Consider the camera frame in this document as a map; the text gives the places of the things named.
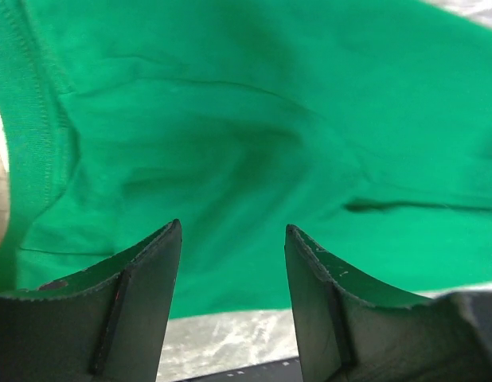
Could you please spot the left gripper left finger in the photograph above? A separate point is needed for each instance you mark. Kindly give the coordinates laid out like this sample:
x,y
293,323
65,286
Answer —
x,y
104,323

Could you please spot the green t shirt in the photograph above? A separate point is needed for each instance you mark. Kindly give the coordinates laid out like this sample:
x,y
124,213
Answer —
x,y
368,124

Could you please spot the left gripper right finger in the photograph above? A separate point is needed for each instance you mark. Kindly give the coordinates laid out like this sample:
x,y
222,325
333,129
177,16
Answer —
x,y
352,327

